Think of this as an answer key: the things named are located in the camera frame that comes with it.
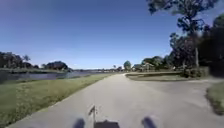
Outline small round tree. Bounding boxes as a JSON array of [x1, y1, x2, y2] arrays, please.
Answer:
[[123, 60, 132, 72]]

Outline building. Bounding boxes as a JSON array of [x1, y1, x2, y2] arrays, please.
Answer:
[[132, 62, 156, 72]]

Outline grey concrete path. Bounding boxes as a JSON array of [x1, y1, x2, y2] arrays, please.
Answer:
[[6, 72, 224, 128]]

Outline grass lawn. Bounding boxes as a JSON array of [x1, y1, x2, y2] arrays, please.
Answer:
[[125, 71, 201, 83]]

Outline robot's own part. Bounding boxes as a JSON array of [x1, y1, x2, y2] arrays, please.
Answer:
[[141, 116, 158, 128], [73, 118, 86, 128]]

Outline lake water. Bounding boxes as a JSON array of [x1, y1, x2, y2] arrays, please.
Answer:
[[0, 70, 101, 84]]

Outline row of dark trees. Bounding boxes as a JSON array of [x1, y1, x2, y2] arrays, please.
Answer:
[[141, 0, 224, 78]]

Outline hedge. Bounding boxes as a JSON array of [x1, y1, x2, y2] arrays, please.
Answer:
[[181, 66, 211, 79]]

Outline wide grass field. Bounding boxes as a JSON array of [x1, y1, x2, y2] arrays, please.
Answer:
[[0, 72, 116, 128]]

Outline trees across lake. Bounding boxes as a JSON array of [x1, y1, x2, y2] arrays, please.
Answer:
[[0, 51, 73, 73]]

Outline grass patch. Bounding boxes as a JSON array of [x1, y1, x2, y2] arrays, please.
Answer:
[[205, 81, 224, 117]]

